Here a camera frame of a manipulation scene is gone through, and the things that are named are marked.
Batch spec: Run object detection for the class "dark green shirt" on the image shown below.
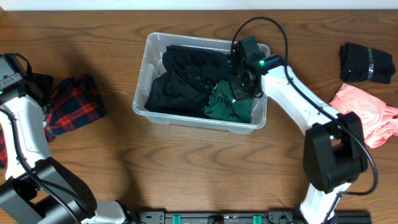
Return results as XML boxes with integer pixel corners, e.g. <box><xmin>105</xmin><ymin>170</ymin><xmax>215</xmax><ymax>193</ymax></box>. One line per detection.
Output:
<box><xmin>204</xmin><ymin>80</ymin><xmax>252</xmax><ymax>123</ymax></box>

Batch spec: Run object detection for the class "large black garment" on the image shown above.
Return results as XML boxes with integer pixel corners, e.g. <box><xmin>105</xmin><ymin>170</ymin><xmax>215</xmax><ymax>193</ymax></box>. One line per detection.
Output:
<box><xmin>145</xmin><ymin>45</ymin><xmax>231</xmax><ymax>118</ymax></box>

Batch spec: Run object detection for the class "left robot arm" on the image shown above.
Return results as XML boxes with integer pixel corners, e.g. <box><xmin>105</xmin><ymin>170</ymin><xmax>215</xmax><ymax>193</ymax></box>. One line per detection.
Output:
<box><xmin>1</xmin><ymin>53</ymin><xmax>139</xmax><ymax>223</ymax></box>

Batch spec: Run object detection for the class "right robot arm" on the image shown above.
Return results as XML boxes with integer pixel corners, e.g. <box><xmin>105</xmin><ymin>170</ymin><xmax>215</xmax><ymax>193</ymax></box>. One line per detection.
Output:
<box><xmin>229</xmin><ymin>37</ymin><xmax>368</xmax><ymax>223</ymax></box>

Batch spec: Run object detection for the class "red plaid flannel shirt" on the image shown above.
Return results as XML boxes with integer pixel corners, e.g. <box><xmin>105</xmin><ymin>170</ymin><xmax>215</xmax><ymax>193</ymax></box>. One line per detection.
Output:
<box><xmin>0</xmin><ymin>74</ymin><xmax>107</xmax><ymax>170</ymax></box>

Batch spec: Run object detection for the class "clear plastic storage bin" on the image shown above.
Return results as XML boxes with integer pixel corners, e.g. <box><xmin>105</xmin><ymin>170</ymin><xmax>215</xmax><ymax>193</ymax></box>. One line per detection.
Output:
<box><xmin>132</xmin><ymin>32</ymin><xmax>267</xmax><ymax>134</ymax></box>

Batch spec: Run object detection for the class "black rolled garment with band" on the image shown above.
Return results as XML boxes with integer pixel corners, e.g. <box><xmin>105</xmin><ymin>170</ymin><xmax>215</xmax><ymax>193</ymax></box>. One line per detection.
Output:
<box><xmin>340</xmin><ymin>43</ymin><xmax>396</xmax><ymax>84</ymax></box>

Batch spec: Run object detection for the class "pink crumpled garment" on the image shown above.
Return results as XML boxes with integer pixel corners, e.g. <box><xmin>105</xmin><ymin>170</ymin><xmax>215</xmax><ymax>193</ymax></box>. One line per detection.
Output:
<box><xmin>330</xmin><ymin>83</ymin><xmax>397</xmax><ymax>148</ymax></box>

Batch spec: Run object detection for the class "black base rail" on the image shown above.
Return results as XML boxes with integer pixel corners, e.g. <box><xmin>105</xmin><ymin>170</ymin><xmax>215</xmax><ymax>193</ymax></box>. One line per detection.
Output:
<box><xmin>138</xmin><ymin>210</ymin><xmax>373</xmax><ymax>224</ymax></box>

